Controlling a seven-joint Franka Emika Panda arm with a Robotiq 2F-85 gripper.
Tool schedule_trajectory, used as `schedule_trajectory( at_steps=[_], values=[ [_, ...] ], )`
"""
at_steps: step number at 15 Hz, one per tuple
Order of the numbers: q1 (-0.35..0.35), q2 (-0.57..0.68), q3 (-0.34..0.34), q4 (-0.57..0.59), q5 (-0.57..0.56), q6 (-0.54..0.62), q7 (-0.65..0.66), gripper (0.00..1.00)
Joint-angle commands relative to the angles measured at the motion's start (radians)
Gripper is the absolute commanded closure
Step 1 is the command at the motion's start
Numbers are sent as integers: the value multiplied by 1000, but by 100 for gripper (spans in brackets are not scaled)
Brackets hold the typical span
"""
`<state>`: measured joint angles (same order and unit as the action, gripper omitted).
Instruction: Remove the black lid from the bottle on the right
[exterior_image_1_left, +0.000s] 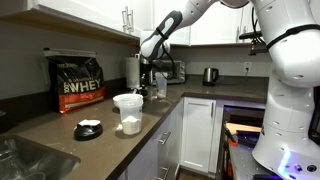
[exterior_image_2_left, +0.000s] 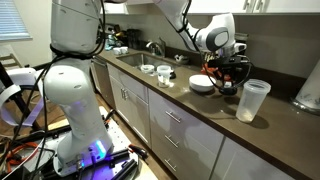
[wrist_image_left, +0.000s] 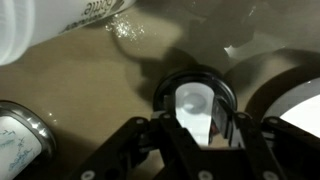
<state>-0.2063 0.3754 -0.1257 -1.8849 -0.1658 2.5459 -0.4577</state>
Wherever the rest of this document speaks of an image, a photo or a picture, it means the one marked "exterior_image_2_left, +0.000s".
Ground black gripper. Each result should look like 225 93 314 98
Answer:
214 62 244 92

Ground black shaker bottle lid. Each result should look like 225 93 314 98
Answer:
217 81 239 97

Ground empty clear shaker bottle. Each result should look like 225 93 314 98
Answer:
235 78 272 124

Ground teal bottle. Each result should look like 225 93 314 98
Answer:
103 37 116 51

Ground black red whey bag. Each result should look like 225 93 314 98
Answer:
200 32 250 83

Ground white bowl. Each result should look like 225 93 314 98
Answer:
188 73 217 94

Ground black white sponge holder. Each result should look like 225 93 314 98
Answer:
173 53 191 66

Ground white upper cabinet door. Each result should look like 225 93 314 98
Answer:
185 0 254 15
99 0 130 15
251 0 320 15

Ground chrome faucet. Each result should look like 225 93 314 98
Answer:
145 36 167 58

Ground white round container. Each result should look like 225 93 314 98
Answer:
139 63 156 75

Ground steel kitchen sink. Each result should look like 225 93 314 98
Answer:
116 52 181 76

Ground black coffee machine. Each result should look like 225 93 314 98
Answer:
126 28 142 51

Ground orange black clamp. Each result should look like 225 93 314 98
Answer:
103 108 117 126
127 143 150 162

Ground grey dishwasher front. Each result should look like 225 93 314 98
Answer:
91 55 116 109

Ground steel countertop appliance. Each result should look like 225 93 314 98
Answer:
103 22 121 43

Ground wooden chair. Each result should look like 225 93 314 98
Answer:
0 52 23 70

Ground white window blind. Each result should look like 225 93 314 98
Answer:
0 0 33 42

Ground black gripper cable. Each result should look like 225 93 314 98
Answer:
180 0 253 92

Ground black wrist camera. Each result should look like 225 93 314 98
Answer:
204 54 251 67

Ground white drawer with silver handle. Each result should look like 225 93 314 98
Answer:
149 134 214 180
148 111 224 180
147 88 225 158

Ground white perforated base plate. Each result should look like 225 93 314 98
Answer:
42 105 141 180

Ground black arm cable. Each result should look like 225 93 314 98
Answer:
0 0 107 180

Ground white curved frame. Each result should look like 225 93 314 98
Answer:
0 67 47 128

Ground orange cable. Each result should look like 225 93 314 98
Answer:
4 141 40 168

